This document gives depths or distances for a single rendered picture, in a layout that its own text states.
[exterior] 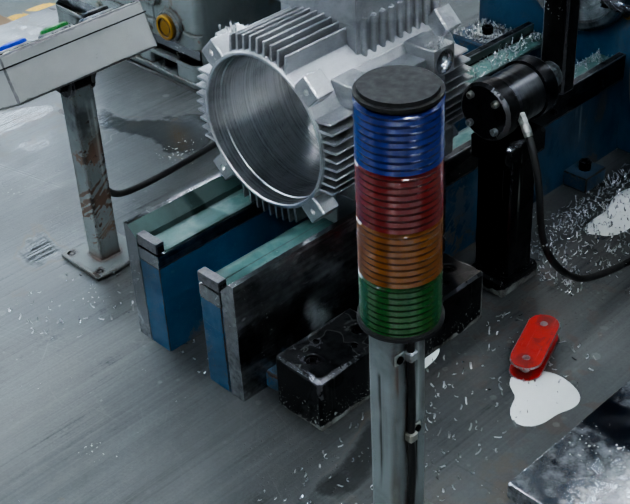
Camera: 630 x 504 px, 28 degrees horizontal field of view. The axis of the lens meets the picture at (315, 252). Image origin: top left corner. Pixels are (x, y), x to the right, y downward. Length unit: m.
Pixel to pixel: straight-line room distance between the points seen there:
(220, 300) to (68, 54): 0.30
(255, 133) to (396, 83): 0.47
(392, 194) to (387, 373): 0.17
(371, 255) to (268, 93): 0.45
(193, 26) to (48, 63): 0.47
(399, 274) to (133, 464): 0.39
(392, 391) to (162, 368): 0.37
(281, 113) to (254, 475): 0.38
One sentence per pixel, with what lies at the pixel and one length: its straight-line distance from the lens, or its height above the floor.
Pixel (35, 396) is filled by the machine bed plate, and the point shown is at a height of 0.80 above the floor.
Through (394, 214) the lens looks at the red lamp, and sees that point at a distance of 0.83.
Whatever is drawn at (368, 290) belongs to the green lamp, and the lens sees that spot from 0.88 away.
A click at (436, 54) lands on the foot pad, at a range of 1.18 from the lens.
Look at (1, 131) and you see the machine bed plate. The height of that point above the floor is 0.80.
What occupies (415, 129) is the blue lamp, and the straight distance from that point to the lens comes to 0.80.
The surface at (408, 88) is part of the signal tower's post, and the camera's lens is 0.81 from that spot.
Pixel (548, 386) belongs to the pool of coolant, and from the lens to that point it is 1.21.
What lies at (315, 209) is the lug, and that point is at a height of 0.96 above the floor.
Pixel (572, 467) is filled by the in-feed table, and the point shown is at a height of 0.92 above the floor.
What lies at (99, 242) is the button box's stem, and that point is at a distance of 1.39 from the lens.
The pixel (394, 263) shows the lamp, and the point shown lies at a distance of 0.85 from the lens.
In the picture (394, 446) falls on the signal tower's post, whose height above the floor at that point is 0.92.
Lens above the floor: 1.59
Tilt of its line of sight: 35 degrees down
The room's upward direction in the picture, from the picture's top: 3 degrees counter-clockwise
